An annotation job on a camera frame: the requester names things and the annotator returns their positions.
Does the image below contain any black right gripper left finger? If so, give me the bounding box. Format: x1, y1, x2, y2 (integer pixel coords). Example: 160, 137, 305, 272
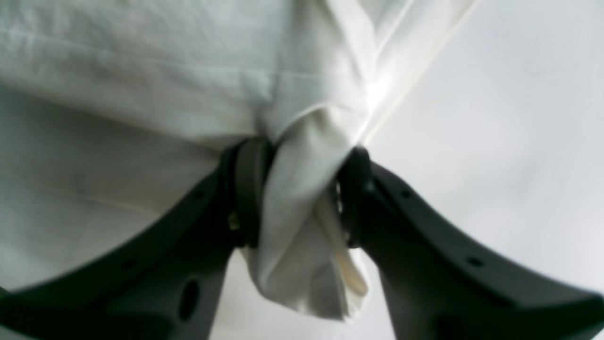
1, 137, 274, 340

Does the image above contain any white printed t-shirt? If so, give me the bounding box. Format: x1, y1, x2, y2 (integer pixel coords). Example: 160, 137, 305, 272
1, 0, 475, 321

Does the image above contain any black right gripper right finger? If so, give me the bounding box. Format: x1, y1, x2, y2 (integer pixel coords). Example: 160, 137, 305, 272
337, 147, 603, 340

